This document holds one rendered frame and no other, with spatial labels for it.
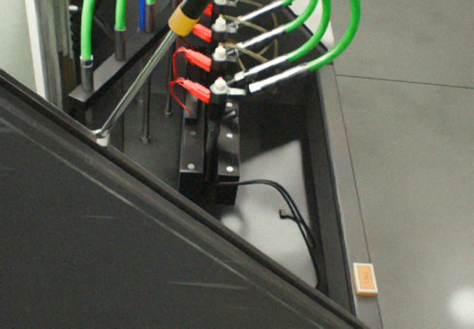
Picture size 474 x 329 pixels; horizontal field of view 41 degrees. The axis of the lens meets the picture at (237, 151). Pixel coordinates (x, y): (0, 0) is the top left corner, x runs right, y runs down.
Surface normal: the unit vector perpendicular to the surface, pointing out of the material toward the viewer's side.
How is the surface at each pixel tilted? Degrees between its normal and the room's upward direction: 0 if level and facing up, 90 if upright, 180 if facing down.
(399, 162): 0
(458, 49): 0
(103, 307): 90
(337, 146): 0
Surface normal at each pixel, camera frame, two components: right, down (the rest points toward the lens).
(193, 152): 0.12, -0.69
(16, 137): 0.01, 0.72
